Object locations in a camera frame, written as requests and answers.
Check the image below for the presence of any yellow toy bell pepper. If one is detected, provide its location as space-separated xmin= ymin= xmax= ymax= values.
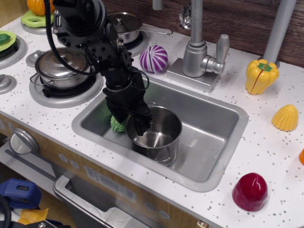
xmin=245 ymin=59 xmax=279 ymax=95

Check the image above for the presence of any grey support pole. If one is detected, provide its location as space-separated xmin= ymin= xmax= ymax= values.
xmin=260 ymin=0 xmax=297 ymax=68

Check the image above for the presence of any orange toy pumpkin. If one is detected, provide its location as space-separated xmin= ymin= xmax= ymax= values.
xmin=27 ymin=0 xmax=46 ymax=16

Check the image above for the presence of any green toy vegetable on plate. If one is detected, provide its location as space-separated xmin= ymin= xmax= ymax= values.
xmin=0 ymin=30 xmax=17 ymax=52

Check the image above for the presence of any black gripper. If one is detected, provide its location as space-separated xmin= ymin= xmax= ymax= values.
xmin=102 ymin=67 xmax=154 ymax=136

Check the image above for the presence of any silver toy sink basin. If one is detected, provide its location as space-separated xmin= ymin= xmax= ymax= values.
xmin=72 ymin=78 xmax=248 ymax=192

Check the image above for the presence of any dark red toy fruit half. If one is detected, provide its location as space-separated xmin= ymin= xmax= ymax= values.
xmin=232 ymin=172 xmax=268 ymax=211

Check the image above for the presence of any rear steel saucepan with lid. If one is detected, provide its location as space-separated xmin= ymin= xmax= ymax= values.
xmin=107 ymin=11 xmax=173 ymax=43

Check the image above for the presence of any black cable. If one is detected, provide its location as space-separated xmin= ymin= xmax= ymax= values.
xmin=43 ymin=0 xmax=100 ymax=76

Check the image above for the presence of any clear crystal faucet knob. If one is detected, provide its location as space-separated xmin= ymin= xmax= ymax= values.
xmin=179 ymin=4 xmax=191 ymax=29

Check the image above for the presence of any yellow toy corn piece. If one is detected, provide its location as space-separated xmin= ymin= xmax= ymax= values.
xmin=271 ymin=104 xmax=299 ymax=132

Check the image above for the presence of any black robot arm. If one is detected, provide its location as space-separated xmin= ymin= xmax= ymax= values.
xmin=53 ymin=0 xmax=153 ymax=136

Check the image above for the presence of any silver toy faucet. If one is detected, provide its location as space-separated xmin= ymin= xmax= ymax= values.
xmin=166 ymin=0 xmax=230 ymax=93

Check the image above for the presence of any green toy bitter gourd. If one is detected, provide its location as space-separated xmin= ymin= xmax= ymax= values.
xmin=110 ymin=116 xmax=127 ymax=133

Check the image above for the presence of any grey oven door handle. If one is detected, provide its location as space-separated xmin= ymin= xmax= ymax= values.
xmin=53 ymin=175 xmax=162 ymax=228

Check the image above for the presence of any silver oven dial knob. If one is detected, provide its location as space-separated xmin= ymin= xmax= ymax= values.
xmin=9 ymin=127 xmax=39 ymax=155

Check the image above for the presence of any yellow cloth scrap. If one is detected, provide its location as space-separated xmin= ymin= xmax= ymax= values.
xmin=18 ymin=208 xmax=48 ymax=225

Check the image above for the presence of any light green toy plate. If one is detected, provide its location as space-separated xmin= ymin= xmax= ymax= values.
xmin=20 ymin=10 xmax=46 ymax=28

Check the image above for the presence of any orange toy piece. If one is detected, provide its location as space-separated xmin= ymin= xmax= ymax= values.
xmin=299 ymin=150 xmax=304 ymax=165

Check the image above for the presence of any stainless steel pot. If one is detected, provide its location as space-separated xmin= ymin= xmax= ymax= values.
xmin=125 ymin=105 xmax=182 ymax=166

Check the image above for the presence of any front right stove burner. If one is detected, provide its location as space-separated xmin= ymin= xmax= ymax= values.
xmin=29 ymin=73 xmax=103 ymax=108

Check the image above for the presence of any purple striped toy onion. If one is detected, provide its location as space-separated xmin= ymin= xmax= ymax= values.
xmin=139 ymin=45 xmax=168 ymax=73

